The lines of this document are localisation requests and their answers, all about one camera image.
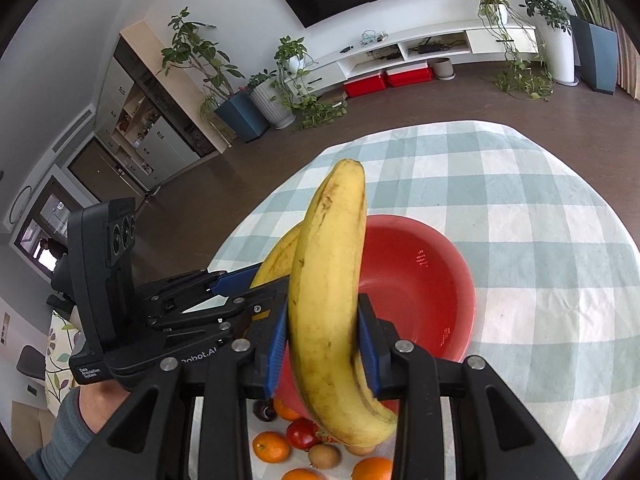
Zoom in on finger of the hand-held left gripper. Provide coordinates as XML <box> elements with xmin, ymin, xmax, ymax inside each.
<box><xmin>145</xmin><ymin>280</ymin><xmax>290</xmax><ymax>345</ymax></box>
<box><xmin>132</xmin><ymin>262</ymin><xmax>264</xmax><ymax>318</ymax></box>

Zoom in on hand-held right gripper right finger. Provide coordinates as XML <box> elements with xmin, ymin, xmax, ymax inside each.
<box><xmin>356</xmin><ymin>292</ymin><xmax>581</xmax><ymax>480</ymax></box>

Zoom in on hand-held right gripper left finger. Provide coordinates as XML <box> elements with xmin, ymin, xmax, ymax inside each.
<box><xmin>65</xmin><ymin>304</ymin><xmax>290</xmax><ymax>480</ymax></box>

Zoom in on small yellow banana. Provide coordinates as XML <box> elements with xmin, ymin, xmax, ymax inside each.
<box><xmin>250</xmin><ymin>222</ymin><xmax>304</xmax><ymax>291</ymax></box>

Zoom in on dark purple plum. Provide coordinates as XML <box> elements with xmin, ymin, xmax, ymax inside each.
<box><xmin>252</xmin><ymin>397</ymin><xmax>277</xmax><ymax>422</ymax></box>

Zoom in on large yellow banana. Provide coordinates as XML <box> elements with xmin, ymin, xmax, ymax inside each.
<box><xmin>288</xmin><ymin>158</ymin><xmax>399</xmax><ymax>448</ymax></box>

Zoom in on red plastic bowl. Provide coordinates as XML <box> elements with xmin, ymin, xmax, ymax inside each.
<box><xmin>274</xmin><ymin>214</ymin><xmax>477</xmax><ymax>423</ymax></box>

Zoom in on brown kiwi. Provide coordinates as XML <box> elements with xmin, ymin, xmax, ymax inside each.
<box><xmin>307</xmin><ymin>442</ymin><xmax>342</xmax><ymax>470</ymax></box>

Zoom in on person's left forearm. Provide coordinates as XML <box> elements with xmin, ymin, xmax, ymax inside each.
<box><xmin>22</xmin><ymin>385</ymin><xmax>133</xmax><ymax>480</ymax></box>

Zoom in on floral fabric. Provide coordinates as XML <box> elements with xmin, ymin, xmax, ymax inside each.
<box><xmin>45</xmin><ymin>310</ymin><xmax>87</xmax><ymax>411</ymax></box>

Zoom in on red tomato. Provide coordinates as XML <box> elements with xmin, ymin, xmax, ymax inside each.
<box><xmin>286</xmin><ymin>418</ymin><xmax>326</xmax><ymax>450</ymax></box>

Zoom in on brown door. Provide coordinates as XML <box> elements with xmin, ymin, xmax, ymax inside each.
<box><xmin>67</xmin><ymin>137</ymin><xmax>146</xmax><ymax>196</ymax></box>

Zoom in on blue square planter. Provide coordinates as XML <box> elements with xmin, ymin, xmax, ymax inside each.
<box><xmin>215</xmin><ymin>91</ymin><xmax>270</xmax><ymax>142</ymax></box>

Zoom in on wooden sideboard cupboard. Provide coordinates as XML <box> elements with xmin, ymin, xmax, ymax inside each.
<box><xmin>95</xmin><ymin>20</ymin><xmax>233</xmax><ymax>186</ymax></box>

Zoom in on white ribbed pot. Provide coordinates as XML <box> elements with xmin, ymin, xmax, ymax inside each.
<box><xmin>249</xmin><ymin>80</ymin><xmax>296</xmax><ymax>130</ymax></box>

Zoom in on small green plant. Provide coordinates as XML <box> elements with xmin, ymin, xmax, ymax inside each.
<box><xmin>247</xmin><ymin>67</ymin><xmax>281</xmax><ymax>92</ymax></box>

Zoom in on green white checked tablecloth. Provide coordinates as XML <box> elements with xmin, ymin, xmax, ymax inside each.
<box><xmin>207</xmin><ymin>120</ymin><xmax>640</xmax><ymax>480</ymax></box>

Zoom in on long trailing pothos plant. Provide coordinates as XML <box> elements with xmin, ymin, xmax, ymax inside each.
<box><xmin>274</xmin><ymin>36</ymin><xmax>348</xmax><ymax>132</ymax></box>

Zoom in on tall thin tree plant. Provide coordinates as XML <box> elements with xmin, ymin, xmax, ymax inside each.
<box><xmin>160</xmin><ymin>7</ymin><xmax>241</xmax><ymax>111</ymax></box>

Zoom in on red storage box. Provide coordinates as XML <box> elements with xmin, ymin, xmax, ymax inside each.
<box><xmin>386</xmin><ymin>62</ymin><xmax>433</xmax><ymax>88</ymax></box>
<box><xmin>344</xmin><ymin>72</ymin><xmax>387</xmax><ymax>98</ymax></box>

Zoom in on white television cabinet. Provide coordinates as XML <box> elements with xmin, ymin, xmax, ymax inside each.
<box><xmin>299</xmin><ymin>19</ymin><xmax>540</xmax><ymax>93</ymax></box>

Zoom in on tall white planter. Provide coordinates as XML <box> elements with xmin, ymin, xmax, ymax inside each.
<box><xmin>537</xmin><ymin>20</ymin><xmax>580</xmax><ymax>86</ymax></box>

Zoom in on trailing pothos in white pot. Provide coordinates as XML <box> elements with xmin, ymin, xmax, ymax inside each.
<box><xmin>471</xmin><ymin>0</ymin><xmax>556</xmax><ymax>103</ymax></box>

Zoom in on dark grey square planter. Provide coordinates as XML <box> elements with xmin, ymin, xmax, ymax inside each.
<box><xmin>570</xmin><ymin>15</ymin><xmax>620</xmax><ymax>96</ymax></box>

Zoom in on beige curtain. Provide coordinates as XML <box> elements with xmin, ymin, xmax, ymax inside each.
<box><xmin>615</xmin><ymin>25</ymin><xmax>640</xmax><ymax>101</ymax></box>

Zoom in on bushy green plant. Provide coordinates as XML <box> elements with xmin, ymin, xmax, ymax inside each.
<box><xmin>512</xmin><ymin>0</ymin><xmax>573</xmax><ymax>36</ymax></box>

